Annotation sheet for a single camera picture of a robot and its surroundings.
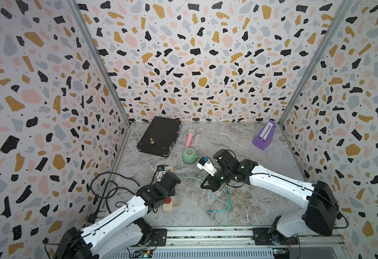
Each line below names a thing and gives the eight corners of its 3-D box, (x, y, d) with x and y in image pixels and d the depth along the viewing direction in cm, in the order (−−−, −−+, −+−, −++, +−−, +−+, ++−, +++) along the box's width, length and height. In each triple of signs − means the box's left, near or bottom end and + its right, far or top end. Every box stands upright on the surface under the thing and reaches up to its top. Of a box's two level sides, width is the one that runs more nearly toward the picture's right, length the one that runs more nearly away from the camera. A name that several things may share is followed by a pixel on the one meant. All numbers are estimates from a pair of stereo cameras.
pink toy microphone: (183, 147, 110) (182, 143, 107) (189, 131, 120) (189, 127, 116) (189, 149, 109) (188, 145, 106) (194, 132, 119) (194, 128, 116)
